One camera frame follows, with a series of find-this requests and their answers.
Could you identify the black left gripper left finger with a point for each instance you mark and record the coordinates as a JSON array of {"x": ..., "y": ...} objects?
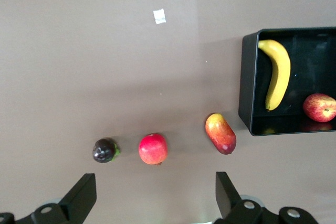
[{"x": 76, "y": 200}]

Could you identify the black plastic box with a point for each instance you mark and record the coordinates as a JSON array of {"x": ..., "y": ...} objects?
[{"x": 309, "y": 58}]

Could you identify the small clear tape patch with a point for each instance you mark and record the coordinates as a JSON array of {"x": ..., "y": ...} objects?
[{"x": 159, "y": 16}]

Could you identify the dark purple eggplant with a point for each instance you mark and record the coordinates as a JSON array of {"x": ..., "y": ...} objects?
[{"x": 103, "y": 150}]

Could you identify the yellow banana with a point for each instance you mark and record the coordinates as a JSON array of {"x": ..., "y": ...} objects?
[{"x": 281, "y": 72}]

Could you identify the red pomegranate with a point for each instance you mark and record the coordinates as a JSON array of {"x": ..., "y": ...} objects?
[{"x": 153, "y": 149}]

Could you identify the red yellow mango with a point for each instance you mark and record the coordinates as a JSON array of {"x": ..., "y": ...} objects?
[{"x": 220, "y": 133}]

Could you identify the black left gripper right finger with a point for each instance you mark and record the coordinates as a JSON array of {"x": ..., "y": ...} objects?
[{"x": 231, "y": 203}]

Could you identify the red yellow apple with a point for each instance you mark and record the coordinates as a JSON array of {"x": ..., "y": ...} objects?
[{"x": 319, "y": 107}]

